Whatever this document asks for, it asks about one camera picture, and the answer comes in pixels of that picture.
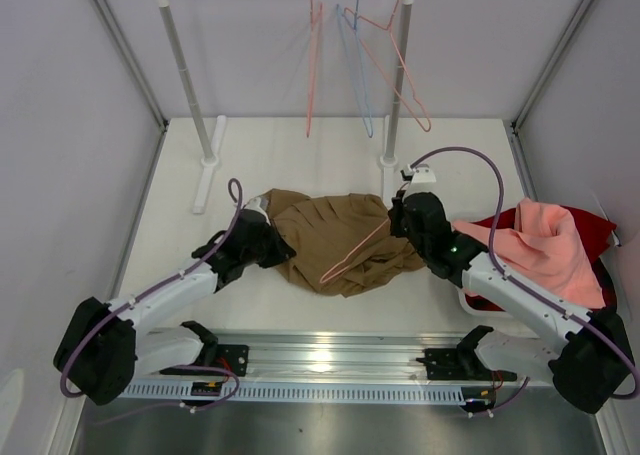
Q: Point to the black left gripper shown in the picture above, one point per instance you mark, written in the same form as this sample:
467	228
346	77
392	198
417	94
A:
280	251

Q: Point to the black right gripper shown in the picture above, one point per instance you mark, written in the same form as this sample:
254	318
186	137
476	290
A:
395	214

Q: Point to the pink wire hanger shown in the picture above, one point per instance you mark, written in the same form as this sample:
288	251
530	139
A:
341	266
315	23
397	30

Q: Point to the tan brown skirt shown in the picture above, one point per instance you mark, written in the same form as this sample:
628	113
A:
322	230

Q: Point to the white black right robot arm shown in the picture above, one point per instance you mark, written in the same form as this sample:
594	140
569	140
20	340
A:
470	265

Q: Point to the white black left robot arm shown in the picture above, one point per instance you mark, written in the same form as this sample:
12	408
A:
108	344

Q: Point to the pink garment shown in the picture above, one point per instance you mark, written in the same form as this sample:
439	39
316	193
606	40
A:
540	255

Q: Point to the red garment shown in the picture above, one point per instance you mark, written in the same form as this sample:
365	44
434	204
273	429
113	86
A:
595	225

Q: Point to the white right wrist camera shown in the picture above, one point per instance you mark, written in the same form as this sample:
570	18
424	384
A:
421	174

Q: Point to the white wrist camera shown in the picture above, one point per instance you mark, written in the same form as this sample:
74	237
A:
421	174
259	204

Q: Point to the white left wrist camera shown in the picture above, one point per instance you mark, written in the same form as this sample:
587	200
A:
259	204

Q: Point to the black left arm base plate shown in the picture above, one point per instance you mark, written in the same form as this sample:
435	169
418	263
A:
230	357

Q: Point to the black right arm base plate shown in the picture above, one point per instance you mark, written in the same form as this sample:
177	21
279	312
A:
451	364

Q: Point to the aluminium mounting rail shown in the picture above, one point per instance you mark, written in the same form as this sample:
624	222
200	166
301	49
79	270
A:
325	350

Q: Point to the grey slotted cable duct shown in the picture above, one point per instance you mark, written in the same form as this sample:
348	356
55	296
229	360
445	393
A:
413	394

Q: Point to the blue wire hanger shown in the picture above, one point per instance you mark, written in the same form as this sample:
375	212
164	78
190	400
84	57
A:
354	58

